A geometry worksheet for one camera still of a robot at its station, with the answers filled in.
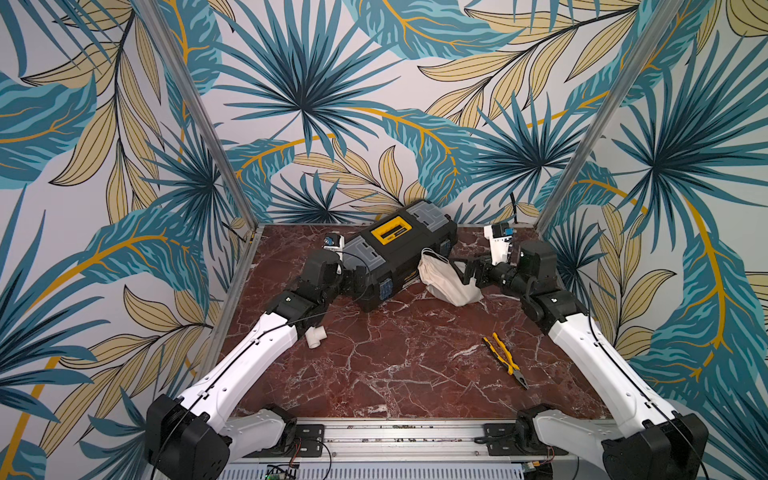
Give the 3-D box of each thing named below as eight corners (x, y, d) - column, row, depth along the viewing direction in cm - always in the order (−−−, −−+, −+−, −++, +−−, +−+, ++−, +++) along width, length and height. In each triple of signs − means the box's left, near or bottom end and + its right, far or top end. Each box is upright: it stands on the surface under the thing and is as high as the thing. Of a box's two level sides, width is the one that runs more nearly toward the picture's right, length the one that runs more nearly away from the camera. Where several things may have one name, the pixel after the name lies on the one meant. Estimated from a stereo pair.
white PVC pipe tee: (305, 348, 91) (302, 343, 88) (308, 330, 94) (306, 325, 91) (324, 348, 91) (322, 343, 88) (327, 330, 94) (325, 325, 91)
